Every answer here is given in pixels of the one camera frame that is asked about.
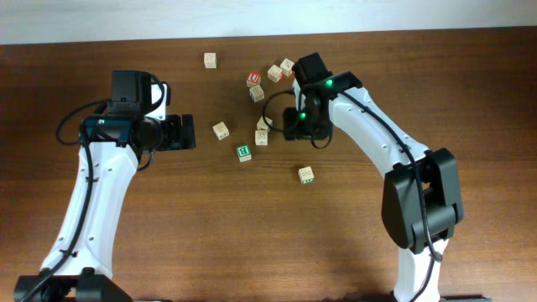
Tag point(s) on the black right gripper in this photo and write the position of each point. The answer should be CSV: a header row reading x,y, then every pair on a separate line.
x,y
293,131

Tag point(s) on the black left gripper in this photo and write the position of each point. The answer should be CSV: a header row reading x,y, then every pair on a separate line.
x,y
176,137

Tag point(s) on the wooden J letter block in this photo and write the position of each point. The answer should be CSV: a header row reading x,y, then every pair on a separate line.
x,y
221,131

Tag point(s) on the wooden I letter block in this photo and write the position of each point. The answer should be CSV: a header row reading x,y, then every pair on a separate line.
x,y
306,175

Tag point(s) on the wooden M letter block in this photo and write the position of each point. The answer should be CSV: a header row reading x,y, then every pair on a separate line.
x,y
261,137

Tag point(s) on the green B letter block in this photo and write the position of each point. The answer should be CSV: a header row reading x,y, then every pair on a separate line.
x,y
244,153

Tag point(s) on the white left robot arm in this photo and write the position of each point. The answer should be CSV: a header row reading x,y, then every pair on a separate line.
x,y
131,123

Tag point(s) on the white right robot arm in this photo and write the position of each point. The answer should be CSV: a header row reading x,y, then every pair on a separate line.
x,y
421,193

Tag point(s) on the plain wooden block centre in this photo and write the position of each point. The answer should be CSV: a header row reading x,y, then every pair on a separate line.
x,y
265,124

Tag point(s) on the plain wooden block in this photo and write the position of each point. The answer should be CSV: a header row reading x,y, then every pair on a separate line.
x,y
265,124
210,60

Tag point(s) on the wooden block red circle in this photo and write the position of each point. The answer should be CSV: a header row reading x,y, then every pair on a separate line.
x,y
275,73

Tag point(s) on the wooden block red edge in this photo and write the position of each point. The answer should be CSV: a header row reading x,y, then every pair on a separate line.
x,y
287,67

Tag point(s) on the wooden block blue side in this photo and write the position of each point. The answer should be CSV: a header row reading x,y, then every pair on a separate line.
x,y
256,93

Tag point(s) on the red U letter block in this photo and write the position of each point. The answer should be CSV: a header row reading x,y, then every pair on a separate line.
x,y
253,79

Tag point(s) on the plain wooden block far left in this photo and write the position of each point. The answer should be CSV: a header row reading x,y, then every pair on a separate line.
x,y
210,60

